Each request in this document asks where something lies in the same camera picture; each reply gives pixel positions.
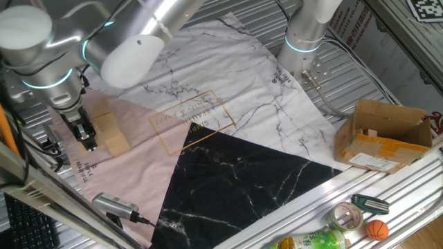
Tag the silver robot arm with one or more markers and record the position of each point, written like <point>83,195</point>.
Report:
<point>304,20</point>

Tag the black camera stand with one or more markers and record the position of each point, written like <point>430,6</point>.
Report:
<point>114,219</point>

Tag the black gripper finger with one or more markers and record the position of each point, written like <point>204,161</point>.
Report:
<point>79,135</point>
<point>90,140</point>

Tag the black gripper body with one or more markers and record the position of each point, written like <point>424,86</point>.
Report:
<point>74,119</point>

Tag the black white marker tag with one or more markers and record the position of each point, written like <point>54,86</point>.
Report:
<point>425,10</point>

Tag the grey frame beam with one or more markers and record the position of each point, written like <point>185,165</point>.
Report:
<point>405,38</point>

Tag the orange pole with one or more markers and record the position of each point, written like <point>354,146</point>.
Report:
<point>7,131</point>

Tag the brown cardboard box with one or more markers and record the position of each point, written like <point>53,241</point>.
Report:
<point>382,145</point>

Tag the aluminium frame beam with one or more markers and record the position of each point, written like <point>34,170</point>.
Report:
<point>52,195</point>

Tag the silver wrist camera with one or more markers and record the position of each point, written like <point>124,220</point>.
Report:
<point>19,93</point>

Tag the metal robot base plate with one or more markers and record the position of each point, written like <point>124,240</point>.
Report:
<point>320,71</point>

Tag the silver side camera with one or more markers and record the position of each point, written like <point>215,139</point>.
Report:
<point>52,132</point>

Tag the green hex key set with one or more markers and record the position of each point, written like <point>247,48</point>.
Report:
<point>370,204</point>

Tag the green tea bottle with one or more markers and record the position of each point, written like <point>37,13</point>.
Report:
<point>311,241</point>

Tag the marble pattern table cloth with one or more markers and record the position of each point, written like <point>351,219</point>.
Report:
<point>225,103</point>

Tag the black keyboard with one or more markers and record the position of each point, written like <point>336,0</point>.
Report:
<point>29,226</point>

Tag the clear tape roll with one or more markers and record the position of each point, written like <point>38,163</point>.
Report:
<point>337,218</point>

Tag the small orange basketball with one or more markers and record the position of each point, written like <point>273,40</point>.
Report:
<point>377,230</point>

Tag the grey printed board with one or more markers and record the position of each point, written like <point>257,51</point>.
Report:
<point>380,58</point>

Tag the red paper ornament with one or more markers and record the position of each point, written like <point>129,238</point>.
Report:
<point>437,122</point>

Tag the small wooden piece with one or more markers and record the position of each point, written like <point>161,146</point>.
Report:
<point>358,131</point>
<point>371,132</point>

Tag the silver ribbed camera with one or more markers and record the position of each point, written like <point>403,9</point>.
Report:
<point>116,205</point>

